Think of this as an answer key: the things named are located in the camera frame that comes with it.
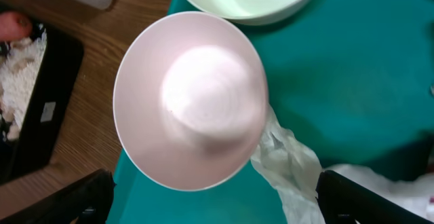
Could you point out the black plastic tray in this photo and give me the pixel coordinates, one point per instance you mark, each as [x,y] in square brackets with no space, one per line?
[55,81]

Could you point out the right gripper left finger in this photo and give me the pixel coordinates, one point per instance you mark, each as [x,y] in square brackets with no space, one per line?
[85,201]

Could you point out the teal serving tray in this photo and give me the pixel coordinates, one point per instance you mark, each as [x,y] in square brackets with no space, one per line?
[352,79]

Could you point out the crumpled white napkin middle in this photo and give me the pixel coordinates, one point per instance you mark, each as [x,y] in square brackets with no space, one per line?
[293,170]

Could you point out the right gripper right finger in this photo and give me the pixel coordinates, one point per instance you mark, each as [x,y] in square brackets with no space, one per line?
[344,201]

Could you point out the pink bowl with food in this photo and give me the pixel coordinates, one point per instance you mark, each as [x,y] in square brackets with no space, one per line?
[190,101]

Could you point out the orange carrot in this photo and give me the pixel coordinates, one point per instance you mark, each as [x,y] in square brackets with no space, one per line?
[15,26]

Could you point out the pile of rice and peanuts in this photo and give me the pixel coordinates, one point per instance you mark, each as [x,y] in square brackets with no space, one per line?
[20,64]

